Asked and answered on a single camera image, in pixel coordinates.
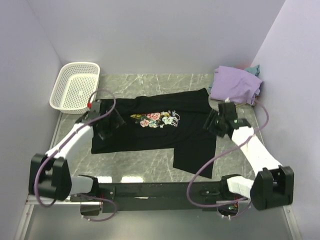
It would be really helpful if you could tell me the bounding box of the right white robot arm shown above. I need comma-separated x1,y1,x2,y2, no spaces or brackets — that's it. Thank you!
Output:
204,102,294,211

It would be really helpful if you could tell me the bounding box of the folded lavender t shirt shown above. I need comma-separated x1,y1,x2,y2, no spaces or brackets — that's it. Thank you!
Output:
209,66,263,105

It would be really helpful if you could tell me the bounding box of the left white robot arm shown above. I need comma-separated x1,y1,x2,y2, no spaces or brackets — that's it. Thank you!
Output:
28,99,125,201

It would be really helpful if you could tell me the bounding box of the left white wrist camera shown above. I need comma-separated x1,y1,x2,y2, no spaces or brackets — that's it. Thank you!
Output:
87,100,101,113

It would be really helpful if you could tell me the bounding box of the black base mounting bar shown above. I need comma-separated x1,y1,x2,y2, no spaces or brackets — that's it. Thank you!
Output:
69,181,251,213

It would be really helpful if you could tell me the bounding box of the teal folded garment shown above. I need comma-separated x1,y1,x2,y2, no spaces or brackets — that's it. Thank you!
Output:
244,64,261,77

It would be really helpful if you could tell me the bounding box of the tan folded garment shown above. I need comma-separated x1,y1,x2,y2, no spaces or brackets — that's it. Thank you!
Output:
235,102,256,108

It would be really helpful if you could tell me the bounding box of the aluminium rail frame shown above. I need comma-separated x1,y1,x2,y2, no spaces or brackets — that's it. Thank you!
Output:
15,197,301,240

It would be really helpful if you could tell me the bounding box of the white perforated plastic basket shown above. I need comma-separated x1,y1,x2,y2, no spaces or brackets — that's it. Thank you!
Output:
49,62,101,115

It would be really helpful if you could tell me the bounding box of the black floral t shirt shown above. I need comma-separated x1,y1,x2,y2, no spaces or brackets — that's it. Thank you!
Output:
91,88,217,174

